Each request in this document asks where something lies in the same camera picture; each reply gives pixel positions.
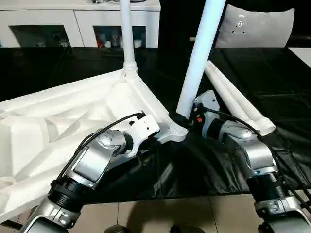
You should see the white plastic table leg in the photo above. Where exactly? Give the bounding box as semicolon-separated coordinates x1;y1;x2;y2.
209;60;276;135
206;62;255;123
121;0;138;73
176;0;228;117

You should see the white plastic table top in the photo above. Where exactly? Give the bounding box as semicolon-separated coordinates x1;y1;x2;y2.
0;67;189;221

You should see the black work mat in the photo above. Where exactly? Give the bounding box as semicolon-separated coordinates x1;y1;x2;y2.
0;46;311;203

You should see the dark robot left foot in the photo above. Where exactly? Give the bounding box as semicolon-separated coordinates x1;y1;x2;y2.
104;224;128;233

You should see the dark robot foot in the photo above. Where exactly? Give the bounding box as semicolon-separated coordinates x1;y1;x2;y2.
170;224;205;233
104;224;128;233

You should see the dark robot right foot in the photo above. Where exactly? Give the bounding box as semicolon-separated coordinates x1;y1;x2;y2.
170;224;205;233

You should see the black box with gold label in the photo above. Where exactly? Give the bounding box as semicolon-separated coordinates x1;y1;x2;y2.
157;0;228;50

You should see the grey cushion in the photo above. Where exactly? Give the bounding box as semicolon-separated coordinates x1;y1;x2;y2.
215;3;296;49

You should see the white flat board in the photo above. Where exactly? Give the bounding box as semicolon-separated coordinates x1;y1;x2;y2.
288;47;311;65

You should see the white glass-door cabinet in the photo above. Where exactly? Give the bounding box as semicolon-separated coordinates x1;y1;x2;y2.
0;0;161;49

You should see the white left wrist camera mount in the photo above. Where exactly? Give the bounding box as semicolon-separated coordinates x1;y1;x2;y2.
122;113;160;157

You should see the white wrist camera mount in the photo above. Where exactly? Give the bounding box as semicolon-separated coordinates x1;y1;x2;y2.
194;89;221;136
122;113;160;157

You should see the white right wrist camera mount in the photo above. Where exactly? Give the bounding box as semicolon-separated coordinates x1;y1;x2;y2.
194;89;221;136

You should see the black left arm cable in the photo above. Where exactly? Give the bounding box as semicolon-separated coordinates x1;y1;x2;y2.
51;110;145;187

